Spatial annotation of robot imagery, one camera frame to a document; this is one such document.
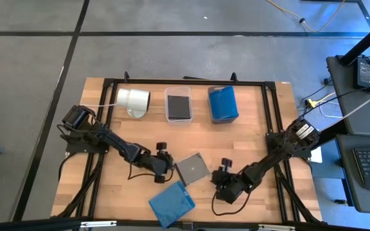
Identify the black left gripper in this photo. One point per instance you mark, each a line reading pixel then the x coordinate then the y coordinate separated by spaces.
pixel 156 163

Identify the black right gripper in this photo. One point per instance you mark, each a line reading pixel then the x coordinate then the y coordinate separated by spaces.
pixel 228 181

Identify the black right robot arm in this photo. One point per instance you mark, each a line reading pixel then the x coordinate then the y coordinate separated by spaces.
pixel 268 160

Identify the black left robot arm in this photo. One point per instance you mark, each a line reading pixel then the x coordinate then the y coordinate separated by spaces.
pixel 114 142

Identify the blue container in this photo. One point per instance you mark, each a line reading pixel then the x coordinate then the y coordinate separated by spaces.
pixel 222 121

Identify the white cylindrical lamp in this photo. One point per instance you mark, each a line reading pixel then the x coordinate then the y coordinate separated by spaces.
pixel 133 99

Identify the clear plastic bin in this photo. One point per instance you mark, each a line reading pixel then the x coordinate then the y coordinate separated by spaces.
pixel 178 89

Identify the white paper sheet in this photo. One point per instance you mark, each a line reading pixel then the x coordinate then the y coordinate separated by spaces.
pixel 316 157

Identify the yellow plug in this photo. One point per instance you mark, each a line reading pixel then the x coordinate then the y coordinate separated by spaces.
pixel 311 103

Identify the grey keyboard desk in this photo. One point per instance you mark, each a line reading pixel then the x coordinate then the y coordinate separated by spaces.
pixel 348 179

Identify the grey side table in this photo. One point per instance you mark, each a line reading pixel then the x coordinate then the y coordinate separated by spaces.
pixel 348 102

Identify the black power adapter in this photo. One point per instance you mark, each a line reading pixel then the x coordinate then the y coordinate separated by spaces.
pixel 364 73

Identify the black slanted pole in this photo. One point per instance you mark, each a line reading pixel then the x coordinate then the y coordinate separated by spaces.
pixel 365 41

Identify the black aluminium table frame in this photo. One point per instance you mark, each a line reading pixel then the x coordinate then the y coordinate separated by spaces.
pixel 188 82

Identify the black overhead camera beam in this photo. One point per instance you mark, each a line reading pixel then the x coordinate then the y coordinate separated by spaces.
pixel 27 224

